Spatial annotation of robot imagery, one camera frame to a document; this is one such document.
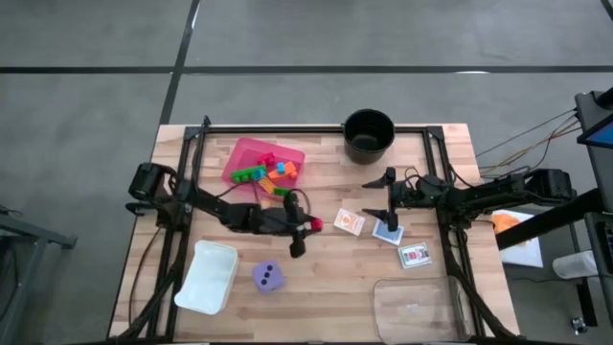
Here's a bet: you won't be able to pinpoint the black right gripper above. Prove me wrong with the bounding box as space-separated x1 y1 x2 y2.
362 166 449 233

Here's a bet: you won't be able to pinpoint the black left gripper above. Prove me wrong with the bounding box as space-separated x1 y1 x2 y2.
248 190 320 259

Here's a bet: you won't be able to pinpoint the blue playing card deck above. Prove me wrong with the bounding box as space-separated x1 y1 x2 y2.
372 218 406 247

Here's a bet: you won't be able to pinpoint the orange toy block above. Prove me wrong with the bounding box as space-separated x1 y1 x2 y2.
266 161 300 182

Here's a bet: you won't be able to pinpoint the red playing card deck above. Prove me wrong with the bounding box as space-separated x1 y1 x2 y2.
397 241 433 270

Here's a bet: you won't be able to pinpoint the purple foam die black dots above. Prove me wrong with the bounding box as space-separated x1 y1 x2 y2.
252 260 285 295

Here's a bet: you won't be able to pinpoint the long green toy block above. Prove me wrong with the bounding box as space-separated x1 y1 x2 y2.
230 166 260 185

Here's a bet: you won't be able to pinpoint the black bucket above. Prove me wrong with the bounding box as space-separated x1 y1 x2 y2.
341 108 397 166

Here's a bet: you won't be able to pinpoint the pink plastic bin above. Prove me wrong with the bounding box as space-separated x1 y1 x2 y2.
221 137 307 201

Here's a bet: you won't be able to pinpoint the white plastic tub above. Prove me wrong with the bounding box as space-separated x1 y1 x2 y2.
173 239 240 316

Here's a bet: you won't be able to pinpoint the clear plastic container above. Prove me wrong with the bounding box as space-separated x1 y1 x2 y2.
372 275 476 345

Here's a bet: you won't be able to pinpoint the orange object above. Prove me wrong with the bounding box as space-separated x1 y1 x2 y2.
491 213 522 236

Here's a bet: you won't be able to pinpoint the white paper sheet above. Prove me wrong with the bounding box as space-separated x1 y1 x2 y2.
488 209 545 269

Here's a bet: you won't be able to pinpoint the black diagonal beam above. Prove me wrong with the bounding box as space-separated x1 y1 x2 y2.
495 188 613 251

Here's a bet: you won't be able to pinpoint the paper towel roll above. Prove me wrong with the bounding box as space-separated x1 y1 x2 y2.
552 249 600 281

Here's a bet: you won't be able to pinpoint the monitor with blue screen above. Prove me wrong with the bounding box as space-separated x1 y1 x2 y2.
576 112 613 150

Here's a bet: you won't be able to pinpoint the black equipment stand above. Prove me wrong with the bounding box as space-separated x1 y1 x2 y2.
573 87 613 332

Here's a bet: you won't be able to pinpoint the grey metal stand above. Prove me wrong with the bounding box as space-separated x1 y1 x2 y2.
0 205 79 345

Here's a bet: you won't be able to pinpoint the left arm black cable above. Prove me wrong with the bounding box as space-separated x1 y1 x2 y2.
213 186 313 217

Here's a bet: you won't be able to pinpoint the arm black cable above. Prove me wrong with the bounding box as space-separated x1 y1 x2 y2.
213 186 313 217
403 165 435 192

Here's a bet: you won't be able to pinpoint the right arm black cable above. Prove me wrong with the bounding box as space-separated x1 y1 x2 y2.
403 165 435 192

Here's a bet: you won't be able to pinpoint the black aluminium table frame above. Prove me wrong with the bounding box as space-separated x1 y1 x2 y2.
114 114 518 344

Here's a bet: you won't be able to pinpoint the yellow and black wires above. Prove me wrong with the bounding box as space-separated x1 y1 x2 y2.
476 108 583 177

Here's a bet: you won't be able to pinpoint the thin brown cable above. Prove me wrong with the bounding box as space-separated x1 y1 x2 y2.
127 224 165 328

